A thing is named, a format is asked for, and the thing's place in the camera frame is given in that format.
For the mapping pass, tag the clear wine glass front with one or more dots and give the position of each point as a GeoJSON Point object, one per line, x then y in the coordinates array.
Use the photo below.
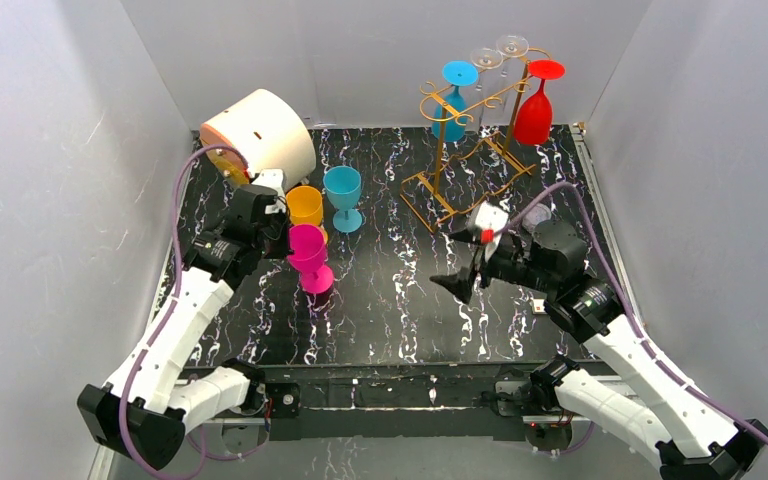
{"type": "Point", "coordinates": [486, 60]}

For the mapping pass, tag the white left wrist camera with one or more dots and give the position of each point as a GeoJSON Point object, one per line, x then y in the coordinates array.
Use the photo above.
{"type": "Point", "coordinates": [272, 179]}

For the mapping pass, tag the teal wine glass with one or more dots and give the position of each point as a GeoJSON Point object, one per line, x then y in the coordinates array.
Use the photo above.
{"type": "Point", "coordinates": [343, 190]}

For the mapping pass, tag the orange wine glass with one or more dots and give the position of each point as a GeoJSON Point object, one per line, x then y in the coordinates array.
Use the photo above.
{"type": "Point", "coordinates": [305, 204]}

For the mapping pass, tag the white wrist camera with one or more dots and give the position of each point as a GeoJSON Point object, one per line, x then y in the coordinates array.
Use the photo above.
{"type": "Point", "coordinates": [272, 179]}
{"type": "Point", "coordinates": [486, 221]}

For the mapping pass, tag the round beige box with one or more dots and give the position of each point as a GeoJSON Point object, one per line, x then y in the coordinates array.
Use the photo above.
{"type": "Point", "coordinates": [259, 132]}

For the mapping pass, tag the gold wine glass rack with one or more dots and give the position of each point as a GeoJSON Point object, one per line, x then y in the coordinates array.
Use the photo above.
{"type": "Point", "coordinates": [482, 165]}

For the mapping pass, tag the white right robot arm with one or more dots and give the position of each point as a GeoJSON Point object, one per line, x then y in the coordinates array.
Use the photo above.
{"type": "Point", "coordinates": [676, 432]}

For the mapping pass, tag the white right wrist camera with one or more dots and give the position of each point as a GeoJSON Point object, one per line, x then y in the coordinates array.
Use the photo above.
{"type": "Point", "coordinates": [486, 221]}

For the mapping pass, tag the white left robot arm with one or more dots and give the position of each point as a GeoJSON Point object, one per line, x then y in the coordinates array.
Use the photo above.
{"type": "Point", "coordinates": [141, 411]}

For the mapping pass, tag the clear wine glass rear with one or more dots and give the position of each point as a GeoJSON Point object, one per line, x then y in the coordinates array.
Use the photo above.
{"type": "Point", "coordinates": [512, 47]}

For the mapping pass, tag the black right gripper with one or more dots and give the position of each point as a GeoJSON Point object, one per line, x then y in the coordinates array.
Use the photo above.
{"type": "Point", "coordinates": [485, 258]}

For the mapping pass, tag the magenta wine glass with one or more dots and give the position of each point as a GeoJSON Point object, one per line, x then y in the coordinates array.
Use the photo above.
{"type": "Point", "coordinates": [308, 258]}

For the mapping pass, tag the small grey glitter jar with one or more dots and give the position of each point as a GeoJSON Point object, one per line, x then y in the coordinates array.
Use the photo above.
{"type": "Point", "coordinates": [536, 215]}

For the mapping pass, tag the clear wine glass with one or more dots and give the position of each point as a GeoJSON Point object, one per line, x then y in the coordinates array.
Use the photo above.
{"type": "Point", "coordinates": [512, 47]}
{"type": "Point", "coordinates": [486, 60]}

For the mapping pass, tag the red wine glass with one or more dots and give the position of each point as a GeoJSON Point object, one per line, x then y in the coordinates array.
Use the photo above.
{"type": "Point", "coordinates": [534, 120]}

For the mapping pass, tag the blue wine glass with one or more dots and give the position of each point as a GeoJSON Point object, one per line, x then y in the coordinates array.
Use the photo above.
{"type": "Point", "coordinates": [458, 74]}

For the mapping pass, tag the small white red box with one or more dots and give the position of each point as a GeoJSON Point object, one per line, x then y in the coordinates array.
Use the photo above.
{"type": "Point", "coordinates": [538, 306]}

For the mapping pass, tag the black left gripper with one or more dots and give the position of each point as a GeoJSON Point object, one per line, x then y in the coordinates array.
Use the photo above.
{"type": "Point", "coordinates": [278, 229]}

